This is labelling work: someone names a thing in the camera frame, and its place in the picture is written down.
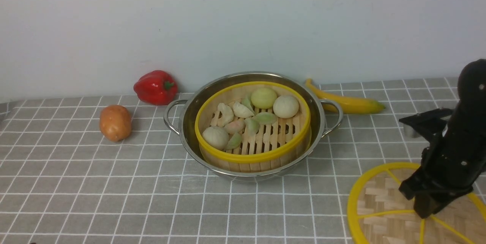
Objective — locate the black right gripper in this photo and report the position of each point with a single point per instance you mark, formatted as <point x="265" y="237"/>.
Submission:
<point x="448" y="169"/>

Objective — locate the yellow bamboo steamer lid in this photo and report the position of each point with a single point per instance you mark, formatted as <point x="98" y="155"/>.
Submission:
<point x="378" y="213"/>

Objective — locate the yellow bamboo steamer basket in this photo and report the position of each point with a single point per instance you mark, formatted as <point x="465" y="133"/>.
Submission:
<point x="274" y="146"/>

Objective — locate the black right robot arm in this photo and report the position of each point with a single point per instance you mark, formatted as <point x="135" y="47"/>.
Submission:
<point x="468" y="120"/>

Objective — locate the stainless steel pot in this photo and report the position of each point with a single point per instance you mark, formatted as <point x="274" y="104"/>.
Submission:
<point x="326" y="116"/>

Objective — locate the yellow banana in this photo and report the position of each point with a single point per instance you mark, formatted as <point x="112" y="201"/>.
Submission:
<point x="349" y="105"/>

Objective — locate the white steamed bun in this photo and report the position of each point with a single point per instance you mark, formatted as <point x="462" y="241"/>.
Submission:
<point x="216" y="136"/>
<point x="286" y="106"/>

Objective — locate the pale green dumpling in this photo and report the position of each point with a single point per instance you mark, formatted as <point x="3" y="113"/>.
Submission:
<point x="251" y="126"/>
<point x="247" y="103"/>
<point x="265" y="118"/>
<point x="234" y="142"/>

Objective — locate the pale pink dumpling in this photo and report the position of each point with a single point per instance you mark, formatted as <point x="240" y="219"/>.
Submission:
<point x="235" y="126"/>

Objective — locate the white dumpling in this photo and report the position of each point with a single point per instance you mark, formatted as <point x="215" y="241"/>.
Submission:
<point x="226" y="115"/>
<point x="241" y="111"/>

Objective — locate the red bell pepper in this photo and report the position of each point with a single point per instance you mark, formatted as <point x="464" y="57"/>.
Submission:
<point x="156" y="88"/>

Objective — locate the brown potato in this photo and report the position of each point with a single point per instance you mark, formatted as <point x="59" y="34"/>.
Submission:
<point x="115" y="123"/>

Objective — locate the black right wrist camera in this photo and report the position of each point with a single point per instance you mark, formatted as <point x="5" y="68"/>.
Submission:
<point x="426" y="124"/>

